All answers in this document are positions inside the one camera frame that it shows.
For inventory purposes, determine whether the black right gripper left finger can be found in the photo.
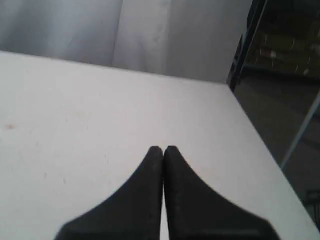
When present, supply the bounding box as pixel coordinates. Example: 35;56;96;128
55;146;163;240

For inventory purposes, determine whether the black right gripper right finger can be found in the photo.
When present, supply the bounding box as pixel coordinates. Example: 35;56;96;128
163;146;279;240

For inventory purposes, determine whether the dark metal shelving rack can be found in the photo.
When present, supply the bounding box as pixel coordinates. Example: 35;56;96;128
226;0;320;173

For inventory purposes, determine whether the white backdrop curtain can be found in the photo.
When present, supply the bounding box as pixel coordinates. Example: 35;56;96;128
0;0;252;83

